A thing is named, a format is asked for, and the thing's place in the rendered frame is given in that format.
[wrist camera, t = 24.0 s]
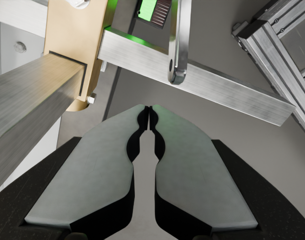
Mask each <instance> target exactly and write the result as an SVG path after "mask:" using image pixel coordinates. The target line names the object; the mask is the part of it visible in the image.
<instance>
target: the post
mask: <svg viewBox="0 0 305 240"><path fill-rule="evenodd" d="M84 71H85V65H84V64H81V63H79V62H76V61H73V60H70V59H68V58H65V57H62V56H60V55H57V54H54V53H49V54H47V55H44V56H42V57H40V58H38V59H35V60H33V61H31V62H29V63H26V64H24V65H22V66H20V67H17V68H15V69H13V70H10V71H8V72H6V73H4V74H1V75H0V187H1V185H2V184H3V183H4V182H5V181H6V179H7V178H8V177H9V176H10V175H11V174H12V173H13V172H14V171H15V169H16V168H17V167H18V166H19V165H20V163H21V162H22V161H23V160H24V159H25V158H26V156H27V155H28V154H29V153H30V152H31V151H32V149H33V148H34V147H35V146H36V145H37V144H38V142H39V141H40V140H41V139H42V138H43V136H44V135H45V134H46V133H47V132H48V131H49V129H50V128H51V127H52V126H53V125H54V123H55V122H56V121H57V120H58V119H59V118H60V116H61V115H62V114H63V113H64V112H65V111H66V110H67V108H68V107H69V106H70V105H71V104H72V103H73V102H74V100H75V99H76V98H77V97H78V96H79V95H80V91H81V85H82V81H83V76H84Z"/></svg>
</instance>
